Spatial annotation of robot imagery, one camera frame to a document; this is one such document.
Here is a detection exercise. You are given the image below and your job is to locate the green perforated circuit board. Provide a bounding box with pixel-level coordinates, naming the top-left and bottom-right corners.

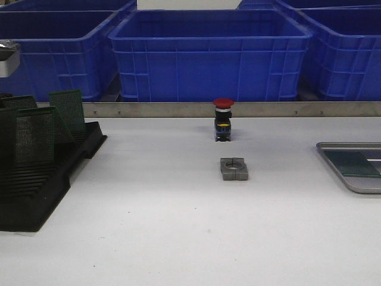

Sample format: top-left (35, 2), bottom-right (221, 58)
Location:
top-left (324, 151), bottom-right (380, 178)
top-left (15, 106), bottom-right (74, 163)

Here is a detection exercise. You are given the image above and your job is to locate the rear right green circuit board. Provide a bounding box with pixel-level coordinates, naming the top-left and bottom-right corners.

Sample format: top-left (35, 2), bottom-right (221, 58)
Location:
top-left (49, 89), bottom-right (86, 142)

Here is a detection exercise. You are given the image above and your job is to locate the black slotted board rack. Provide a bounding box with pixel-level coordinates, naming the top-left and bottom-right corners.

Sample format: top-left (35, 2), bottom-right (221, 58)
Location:
top-left (1, 122), bottom-right (107, 232)

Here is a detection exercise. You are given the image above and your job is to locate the silver metal tray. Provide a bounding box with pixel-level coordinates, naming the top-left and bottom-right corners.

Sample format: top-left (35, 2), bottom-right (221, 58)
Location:
top-left (316, 142), bottom-right (380, 194)

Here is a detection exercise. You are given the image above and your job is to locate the rear left green circuit board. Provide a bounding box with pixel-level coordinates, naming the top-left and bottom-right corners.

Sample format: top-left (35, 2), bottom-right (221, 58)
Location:
top-left (1, 95), bottom-right (38, 110)

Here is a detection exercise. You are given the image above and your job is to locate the far left green circuit board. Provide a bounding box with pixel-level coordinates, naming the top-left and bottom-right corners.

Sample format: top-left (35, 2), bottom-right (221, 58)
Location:
top-left (1, 108), bottom-right (17, 171)

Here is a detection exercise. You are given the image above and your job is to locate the red emergency stop button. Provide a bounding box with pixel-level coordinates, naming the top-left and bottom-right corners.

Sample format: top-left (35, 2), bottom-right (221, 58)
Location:
top-left (213, 98), bottom-right (235, 142)

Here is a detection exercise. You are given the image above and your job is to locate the grey metal clamp block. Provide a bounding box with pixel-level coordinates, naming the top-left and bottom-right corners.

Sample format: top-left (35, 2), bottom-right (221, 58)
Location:
top-left (220, 157), bottom-right (249, 181)

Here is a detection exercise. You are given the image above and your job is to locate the centre blue plastic crate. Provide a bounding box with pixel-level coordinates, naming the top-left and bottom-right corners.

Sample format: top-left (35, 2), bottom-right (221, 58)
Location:
top-left (109, 10), bottom-right (311, 102)

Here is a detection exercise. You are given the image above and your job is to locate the blue plastic crate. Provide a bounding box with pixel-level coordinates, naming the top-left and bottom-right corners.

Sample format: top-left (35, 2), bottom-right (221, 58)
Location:
top-left (109, 10), bottom-right (311, 102)
top-left (1, 11), bottom-right (119, 102)
top-left (296, 8), bottom-right (381, 102)

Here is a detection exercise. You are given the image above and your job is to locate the left blue plastic crate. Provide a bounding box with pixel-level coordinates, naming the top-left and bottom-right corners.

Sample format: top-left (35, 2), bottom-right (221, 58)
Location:
top-left (1, 11), bottom-right (119, 102)

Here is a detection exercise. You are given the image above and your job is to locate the far right blue crate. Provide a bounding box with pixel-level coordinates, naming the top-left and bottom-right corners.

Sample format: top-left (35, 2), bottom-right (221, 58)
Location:
top-left (237, 0), bottom-right (380, 10)

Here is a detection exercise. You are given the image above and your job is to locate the right blue plastic crate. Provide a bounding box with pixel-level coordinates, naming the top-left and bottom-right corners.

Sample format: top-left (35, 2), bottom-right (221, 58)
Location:
top-left (296, 8), bottom-right (381, 102)

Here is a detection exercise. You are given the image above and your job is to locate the far left blue crate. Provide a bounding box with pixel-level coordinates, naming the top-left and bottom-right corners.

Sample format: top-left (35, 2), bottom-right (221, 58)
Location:
top-left (1, 0), bottom-right (137, 11)

